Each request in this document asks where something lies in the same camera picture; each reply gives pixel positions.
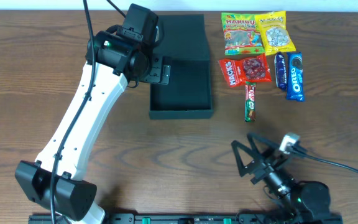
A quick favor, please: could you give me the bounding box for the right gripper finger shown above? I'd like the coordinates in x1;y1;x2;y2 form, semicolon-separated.
231;141;257;177
247;133;279;156

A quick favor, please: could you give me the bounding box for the blue Oreo cookie pack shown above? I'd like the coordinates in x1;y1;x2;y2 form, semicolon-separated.
287;52;305;101

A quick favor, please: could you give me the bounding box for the red Hacks candy bag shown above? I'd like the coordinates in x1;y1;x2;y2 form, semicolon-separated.
218;54;272;88

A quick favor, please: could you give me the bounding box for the black cardboard box with lid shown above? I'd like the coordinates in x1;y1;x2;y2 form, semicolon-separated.
149;14;213;119

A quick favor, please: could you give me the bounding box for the green Haribo gummy bag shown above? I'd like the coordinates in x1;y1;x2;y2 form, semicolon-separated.
221;12;264;55

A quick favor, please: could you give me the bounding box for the yellow candy bag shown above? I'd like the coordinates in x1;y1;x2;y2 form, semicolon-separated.
254;11;296;55

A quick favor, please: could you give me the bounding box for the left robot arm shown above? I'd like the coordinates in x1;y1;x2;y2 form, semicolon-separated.
15;4;171;223

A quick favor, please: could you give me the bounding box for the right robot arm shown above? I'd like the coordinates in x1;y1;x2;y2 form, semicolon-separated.
231;133;342;223

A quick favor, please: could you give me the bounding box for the KitKat Milo bar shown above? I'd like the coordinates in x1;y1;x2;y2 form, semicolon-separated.
245;82;256;122

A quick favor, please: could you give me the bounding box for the dark blue chocolate bar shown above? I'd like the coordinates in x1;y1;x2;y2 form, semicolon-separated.
274;52;287;91

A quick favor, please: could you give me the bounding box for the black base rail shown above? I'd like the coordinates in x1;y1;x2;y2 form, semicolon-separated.
28;213;343;224

